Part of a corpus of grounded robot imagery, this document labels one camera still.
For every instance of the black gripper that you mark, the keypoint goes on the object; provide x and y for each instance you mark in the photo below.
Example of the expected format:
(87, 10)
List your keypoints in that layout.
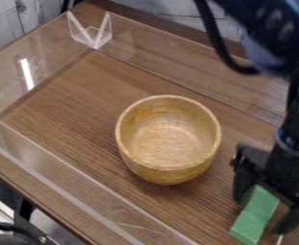
(275, 170)

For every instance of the green rectangular block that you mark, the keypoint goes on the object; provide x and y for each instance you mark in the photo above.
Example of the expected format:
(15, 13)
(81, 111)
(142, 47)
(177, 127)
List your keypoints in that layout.
(252, 222)

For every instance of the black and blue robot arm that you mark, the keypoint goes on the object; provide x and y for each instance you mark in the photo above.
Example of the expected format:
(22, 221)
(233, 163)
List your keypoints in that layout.
(271, 23)

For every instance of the brown wooden bowl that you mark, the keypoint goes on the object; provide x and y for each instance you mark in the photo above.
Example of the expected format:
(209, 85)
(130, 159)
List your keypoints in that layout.
(169, 136)

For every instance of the clear acrylic barrier wall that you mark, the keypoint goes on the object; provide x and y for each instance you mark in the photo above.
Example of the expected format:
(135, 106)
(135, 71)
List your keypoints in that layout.
(63, 93)

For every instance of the black table leg bracket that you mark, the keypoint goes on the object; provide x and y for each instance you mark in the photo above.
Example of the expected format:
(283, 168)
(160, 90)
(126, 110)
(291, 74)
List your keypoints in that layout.
(30, 231)

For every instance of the clear acrylic corner bracket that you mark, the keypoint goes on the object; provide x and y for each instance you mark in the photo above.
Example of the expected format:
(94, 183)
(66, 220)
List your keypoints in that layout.
(93, 37)

